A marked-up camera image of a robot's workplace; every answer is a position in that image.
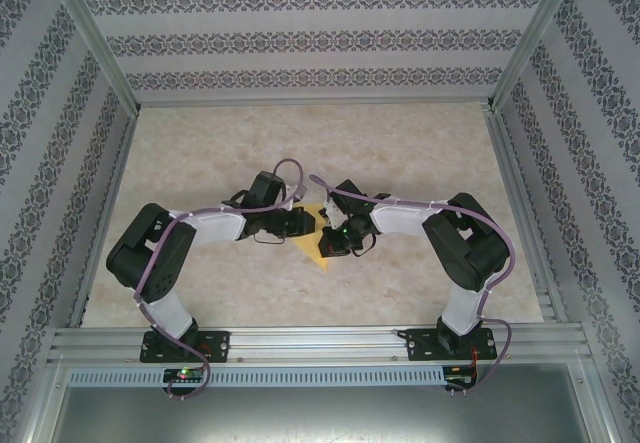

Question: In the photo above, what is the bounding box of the long aluminium base rail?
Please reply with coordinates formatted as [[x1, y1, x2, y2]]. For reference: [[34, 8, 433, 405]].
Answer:
[[47, 325, 596, 364]]

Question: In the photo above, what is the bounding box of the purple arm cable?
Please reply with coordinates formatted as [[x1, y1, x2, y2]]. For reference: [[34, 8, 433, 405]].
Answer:
[[134, 157, 307, 400], [309, 175, 517, 398]]

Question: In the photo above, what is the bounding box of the grey metal sheet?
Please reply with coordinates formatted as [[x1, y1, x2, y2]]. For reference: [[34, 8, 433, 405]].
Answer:
[[29, 362, 616, 443]]

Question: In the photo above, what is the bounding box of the aluminium frame post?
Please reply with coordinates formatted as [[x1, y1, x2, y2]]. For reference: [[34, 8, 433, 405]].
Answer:
[[42, 0, 141, 114], [489, 0, 586, 112]]

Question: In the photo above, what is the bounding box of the yellow paper sheet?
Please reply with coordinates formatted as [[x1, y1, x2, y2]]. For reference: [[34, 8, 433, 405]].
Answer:
[[292, 201, 332, 273]]

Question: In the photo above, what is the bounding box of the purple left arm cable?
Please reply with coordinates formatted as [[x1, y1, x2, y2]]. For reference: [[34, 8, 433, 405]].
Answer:
[[134, 157, 307, 400]]

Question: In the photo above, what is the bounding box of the aluminium side rail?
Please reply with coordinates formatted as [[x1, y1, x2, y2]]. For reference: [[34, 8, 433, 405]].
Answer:
[[67, 107, 141, 329], [482, 105, 571, 324]]

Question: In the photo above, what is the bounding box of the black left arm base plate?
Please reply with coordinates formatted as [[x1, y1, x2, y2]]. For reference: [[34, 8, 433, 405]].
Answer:
[[139, 330, 231, 364]]

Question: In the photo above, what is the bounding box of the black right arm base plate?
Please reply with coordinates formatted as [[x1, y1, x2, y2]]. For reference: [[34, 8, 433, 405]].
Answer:
[[405, 327, 497, 363]]

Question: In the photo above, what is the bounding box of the grey slotted cable duct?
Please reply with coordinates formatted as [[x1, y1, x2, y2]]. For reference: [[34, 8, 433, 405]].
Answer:
[[67, 365, 446, 388]]

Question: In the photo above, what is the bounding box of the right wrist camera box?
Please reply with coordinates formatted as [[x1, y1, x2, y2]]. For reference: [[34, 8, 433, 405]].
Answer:
[[322, 196, 342, 228]]

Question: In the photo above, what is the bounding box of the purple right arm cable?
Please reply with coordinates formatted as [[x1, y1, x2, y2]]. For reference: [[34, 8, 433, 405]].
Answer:
[[309, 175, 517, 398]]

